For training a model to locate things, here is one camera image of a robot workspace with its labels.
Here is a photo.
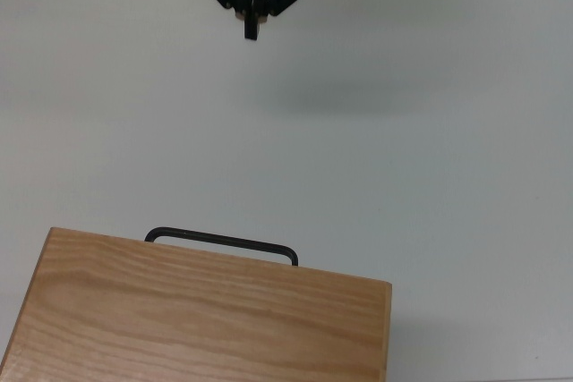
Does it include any wooden drawer with black handle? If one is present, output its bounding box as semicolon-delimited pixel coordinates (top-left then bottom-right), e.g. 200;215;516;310
143;225;300;268

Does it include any wooden cabinet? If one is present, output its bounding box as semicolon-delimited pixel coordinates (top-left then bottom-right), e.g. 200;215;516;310
0;226;394;382

